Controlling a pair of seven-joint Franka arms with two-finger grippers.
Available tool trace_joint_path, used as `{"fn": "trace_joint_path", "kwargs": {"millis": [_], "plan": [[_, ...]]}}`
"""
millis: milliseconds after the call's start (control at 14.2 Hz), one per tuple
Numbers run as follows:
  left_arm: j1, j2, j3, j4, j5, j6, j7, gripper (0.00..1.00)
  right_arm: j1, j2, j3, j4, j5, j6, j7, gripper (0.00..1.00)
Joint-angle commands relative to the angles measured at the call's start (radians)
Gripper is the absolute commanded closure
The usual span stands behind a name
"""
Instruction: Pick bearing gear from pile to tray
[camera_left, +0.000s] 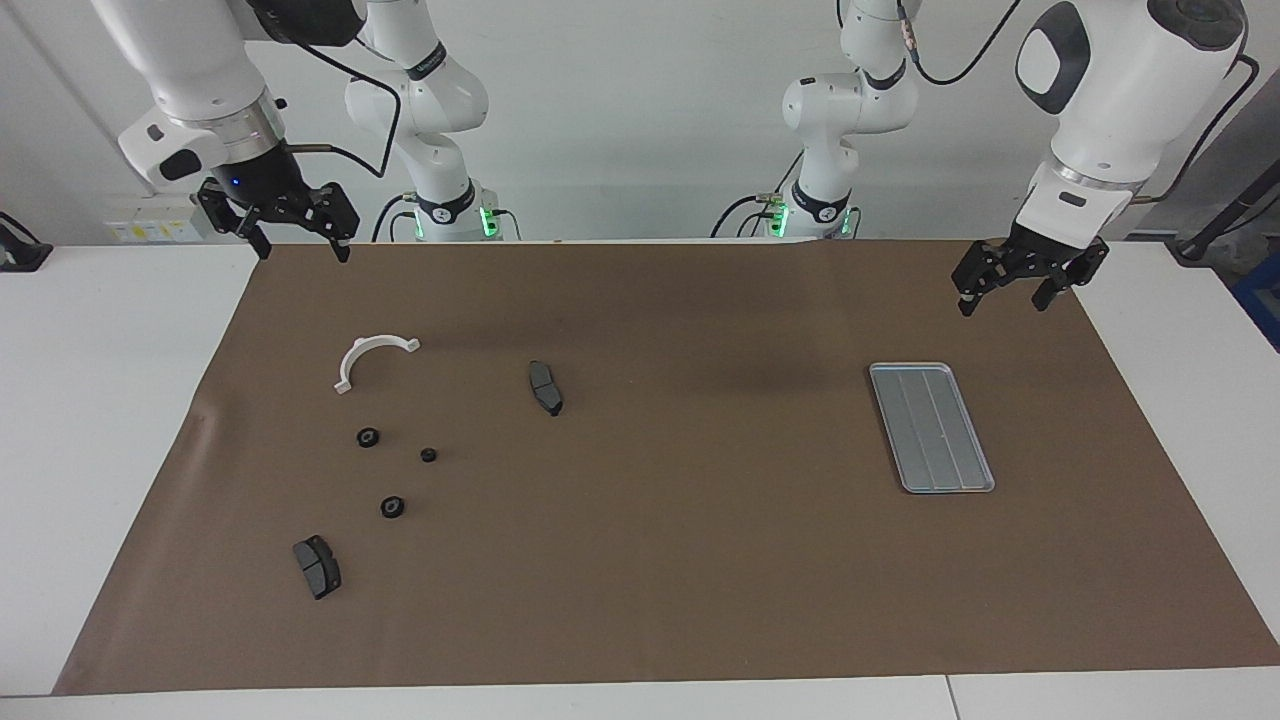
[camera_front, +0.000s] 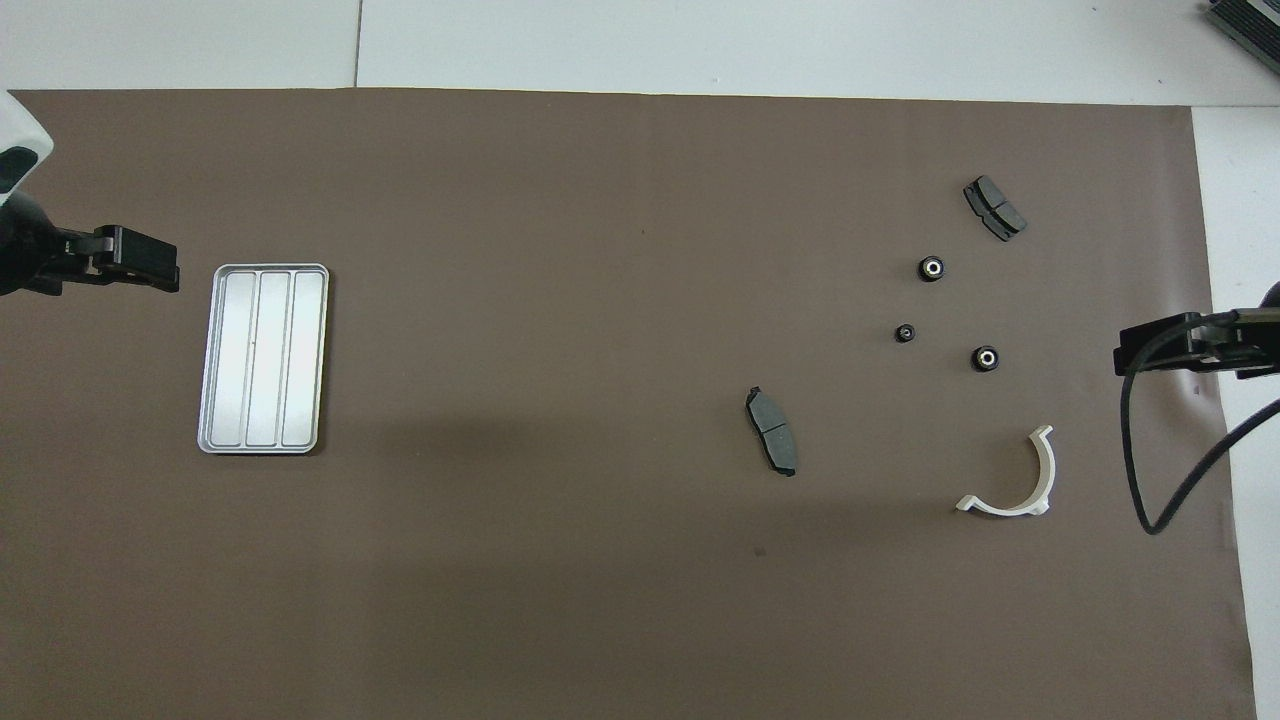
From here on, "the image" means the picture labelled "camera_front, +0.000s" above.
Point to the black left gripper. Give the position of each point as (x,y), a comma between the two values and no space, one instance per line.
(35,255)

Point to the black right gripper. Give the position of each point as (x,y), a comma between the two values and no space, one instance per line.
(1250,345)

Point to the large black bearing gear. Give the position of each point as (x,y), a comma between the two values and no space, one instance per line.
(985,358)
(931,268)

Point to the small black bearing gear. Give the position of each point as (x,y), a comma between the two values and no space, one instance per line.
(905,333)

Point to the silver metal tray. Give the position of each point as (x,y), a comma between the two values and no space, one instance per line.
(262,360)

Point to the grey brake pad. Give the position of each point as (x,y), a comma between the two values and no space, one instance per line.
(772,430)
(995,208)

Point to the dark ribbed device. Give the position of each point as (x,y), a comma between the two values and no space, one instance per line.
(1255,25)

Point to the brown table mat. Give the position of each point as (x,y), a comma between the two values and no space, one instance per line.
(600,300)

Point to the white curved plastic bracket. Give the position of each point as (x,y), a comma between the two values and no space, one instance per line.
(1046,470)

